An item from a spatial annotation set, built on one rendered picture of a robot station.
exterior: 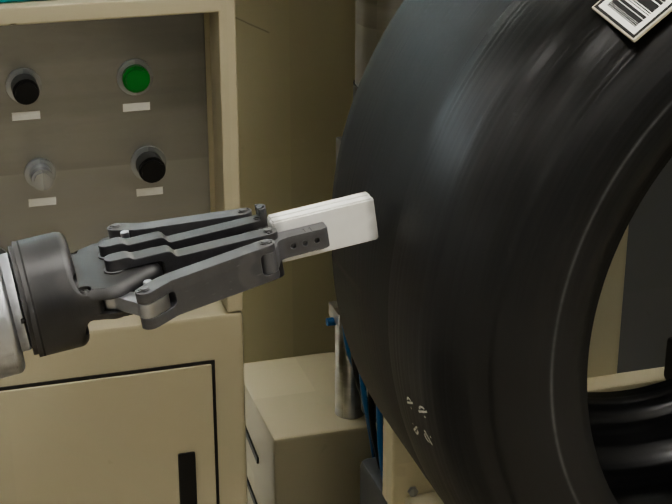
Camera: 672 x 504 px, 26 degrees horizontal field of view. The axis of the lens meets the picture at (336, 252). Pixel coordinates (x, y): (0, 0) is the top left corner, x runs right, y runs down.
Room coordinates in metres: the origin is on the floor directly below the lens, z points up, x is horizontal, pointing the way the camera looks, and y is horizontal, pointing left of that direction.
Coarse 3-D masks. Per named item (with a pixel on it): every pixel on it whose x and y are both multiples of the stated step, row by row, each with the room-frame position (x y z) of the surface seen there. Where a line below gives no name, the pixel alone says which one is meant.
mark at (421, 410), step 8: (408, 392) 0.86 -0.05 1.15; (408, 400) 0.86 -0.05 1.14; (416, 400) 0.85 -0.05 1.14; (408, 408) 0.87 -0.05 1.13; (416, 408) 0.85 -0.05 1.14; (424, 408) 0.84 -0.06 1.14; (416, 416) 0.85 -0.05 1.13; (424, 416) 0.85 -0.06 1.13; (416, 424) 0.86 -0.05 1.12; (424, 424) 0.85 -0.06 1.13; (416, 432) 0.86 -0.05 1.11; (424, 432) 0.85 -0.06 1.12; (432, 432) 0.84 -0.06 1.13; (424, 440) 0.85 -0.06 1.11; (432, 440) 0.84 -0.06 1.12; (432, 448) 0.85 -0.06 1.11
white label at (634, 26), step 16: (608, 0) 0.85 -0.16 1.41; (624, 0) 0.85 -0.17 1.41; (640, 0) 0.84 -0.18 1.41; (656, 0) 0.84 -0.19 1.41; (608, 16) 0.84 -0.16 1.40; (624, 16) 0.84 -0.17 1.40; (640, 16) 0.83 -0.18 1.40; (656, 16) 0.83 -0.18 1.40; (624, 32) 0.83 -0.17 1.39; (640, 32) 0.82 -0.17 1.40
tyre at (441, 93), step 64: (448, 0) 0.98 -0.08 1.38; (512, 0) 0.91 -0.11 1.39; (576, 0) 0.87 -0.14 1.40; (384, 64) 1.01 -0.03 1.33; (448, 64) 0.92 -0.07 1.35; (512, 64) 0.86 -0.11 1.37; (576, 64) 0.84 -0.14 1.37; (640, 64) 0.83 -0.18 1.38; (384, 128) 0.96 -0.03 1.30; (448, 128) 0.88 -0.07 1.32; (512, 128) 0.84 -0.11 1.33; (576, 128) 0.82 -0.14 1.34; (640, 128) 0.82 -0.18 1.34; (384, 192) 0.93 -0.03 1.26; (448, 192) 0.85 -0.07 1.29; (512, 192) 0.82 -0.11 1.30; (576, 192) 0.81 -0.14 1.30; (640, 192) 0.82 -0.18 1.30; (384, 256) 0.91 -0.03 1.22; (448, 256) 0.83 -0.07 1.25; (512, 256) 0.81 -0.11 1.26; (576, 256) 0.81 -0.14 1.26; (384, 320) 0.90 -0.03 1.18; (448, 320) 0.83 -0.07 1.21; (512, 320) 0.81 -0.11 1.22; (576, 320) 0.81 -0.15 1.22; (384, 384) 0.92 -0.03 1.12; (448, 384) 0.83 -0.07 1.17; (512, 384) 0.81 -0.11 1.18; (576, 384) 0.81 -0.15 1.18; (448, 448) 0.83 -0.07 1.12; (512, 448) 0.81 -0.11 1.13; (576, 448) 0.81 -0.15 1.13; (640, 448) 1.14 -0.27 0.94
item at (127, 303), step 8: (144, 280) 0.82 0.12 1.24; (128, 296) 0.82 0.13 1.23; (168, 296) 0.81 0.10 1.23; (112, 304) 0.82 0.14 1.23; (120, 304) 0.82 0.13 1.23; (128, 304) 0.81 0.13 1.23; (136, 304) 0.81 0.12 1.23; (152, 304) 0.80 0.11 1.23; (160, 304) 0.81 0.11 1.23; (168, 304) 0.81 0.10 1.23; (128, 312) 0.81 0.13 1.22; (136, 312) 0.81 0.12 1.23; (144, 312) 0.80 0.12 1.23; (152, 312) 0.80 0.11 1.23; (160, 312) 0.81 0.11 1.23
